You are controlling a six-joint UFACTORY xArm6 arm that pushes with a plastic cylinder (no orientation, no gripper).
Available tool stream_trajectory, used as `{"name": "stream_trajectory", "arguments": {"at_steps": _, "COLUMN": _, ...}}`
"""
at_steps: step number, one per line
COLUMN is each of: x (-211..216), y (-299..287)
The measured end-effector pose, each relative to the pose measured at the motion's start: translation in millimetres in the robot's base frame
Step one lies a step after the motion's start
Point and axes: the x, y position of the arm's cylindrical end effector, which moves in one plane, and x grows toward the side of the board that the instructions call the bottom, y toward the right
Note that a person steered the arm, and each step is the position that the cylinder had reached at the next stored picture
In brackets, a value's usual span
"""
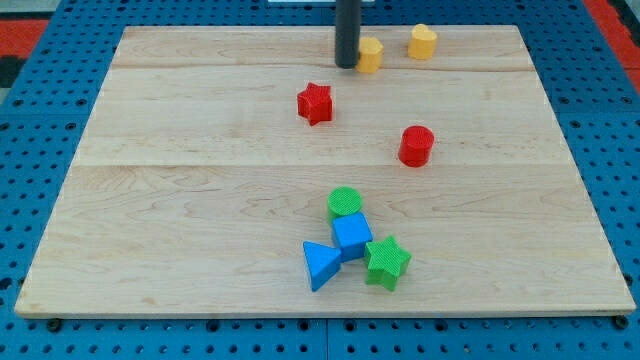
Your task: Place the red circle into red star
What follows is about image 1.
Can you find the red star block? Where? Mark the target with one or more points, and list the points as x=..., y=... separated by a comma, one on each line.
x=315, y=103

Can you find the green star block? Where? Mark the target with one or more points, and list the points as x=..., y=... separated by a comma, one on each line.
x=386, y=261

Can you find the green cylinder block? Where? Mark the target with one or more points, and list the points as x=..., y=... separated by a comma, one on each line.
x=343, y=201

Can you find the blue cube block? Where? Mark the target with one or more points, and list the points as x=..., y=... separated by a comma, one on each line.
x=350, y=234

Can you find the blue triangle block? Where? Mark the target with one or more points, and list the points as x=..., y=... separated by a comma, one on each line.
x=323, y=263

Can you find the light wooden board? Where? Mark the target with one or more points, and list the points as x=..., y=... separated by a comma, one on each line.
x=196, y=182

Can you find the red cylinder block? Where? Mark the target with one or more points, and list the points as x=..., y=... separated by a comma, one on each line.
x=416, y=144

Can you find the yellow hexagon block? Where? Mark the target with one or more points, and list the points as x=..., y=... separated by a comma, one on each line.
x=370, y=55

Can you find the yellow heart block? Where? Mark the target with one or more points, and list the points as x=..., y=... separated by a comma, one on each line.
x=422, y=43

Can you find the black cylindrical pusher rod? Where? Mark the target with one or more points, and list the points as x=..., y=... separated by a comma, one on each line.
x=347, y=33

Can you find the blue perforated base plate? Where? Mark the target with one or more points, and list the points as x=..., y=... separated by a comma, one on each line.
x=43, y=116

